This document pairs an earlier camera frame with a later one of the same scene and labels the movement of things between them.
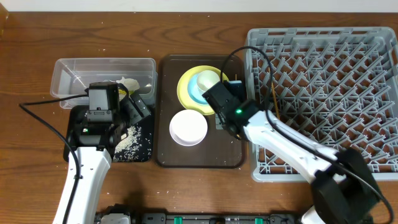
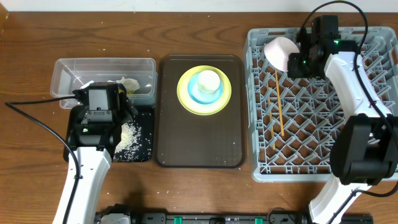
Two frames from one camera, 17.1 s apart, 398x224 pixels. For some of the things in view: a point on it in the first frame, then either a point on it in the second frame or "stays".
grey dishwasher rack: x=336 y=85 stays
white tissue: x=131 y=84 stays
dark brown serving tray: x=219 y=149 stays
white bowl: x=188 y=127 → x=277 y=51
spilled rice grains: x=134 y=147 stays
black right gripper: x=221 y=120 → x=293 y=70
